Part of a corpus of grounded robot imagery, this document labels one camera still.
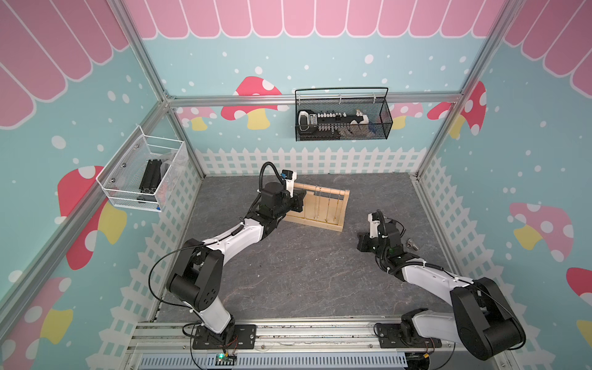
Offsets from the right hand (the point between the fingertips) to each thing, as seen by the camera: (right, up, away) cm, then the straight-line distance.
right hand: (357, 233), depth 90 cm
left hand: (-20, +15, -4) cm, 26 cm away
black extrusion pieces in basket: (-68, +19, -20) cm, 74 cm away
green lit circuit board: (-46, -37, -18) cm, 62 cm away
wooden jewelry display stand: (-14, +8, +9) cm, 19 cm away
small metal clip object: (+23, -5, +4) cm, 23 cm away
